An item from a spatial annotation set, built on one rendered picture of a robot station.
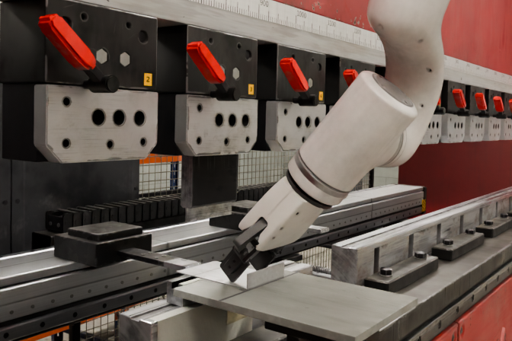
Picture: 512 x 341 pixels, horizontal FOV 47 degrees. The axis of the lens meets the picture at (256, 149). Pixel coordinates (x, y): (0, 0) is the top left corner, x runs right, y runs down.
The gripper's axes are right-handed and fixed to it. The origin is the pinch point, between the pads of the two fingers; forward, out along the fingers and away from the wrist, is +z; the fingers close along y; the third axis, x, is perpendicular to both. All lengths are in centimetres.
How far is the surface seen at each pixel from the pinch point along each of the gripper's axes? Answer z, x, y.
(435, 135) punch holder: -12, -12, -80
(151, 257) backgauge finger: 12.7, -11.9, 1.8
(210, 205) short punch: -1.7, -9.3, 1.1
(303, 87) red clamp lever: -20.1, -14.9, -10.6
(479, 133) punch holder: -12, -13, -119
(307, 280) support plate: -2.7, 6.8, -5.0
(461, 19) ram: -36, -33, -98
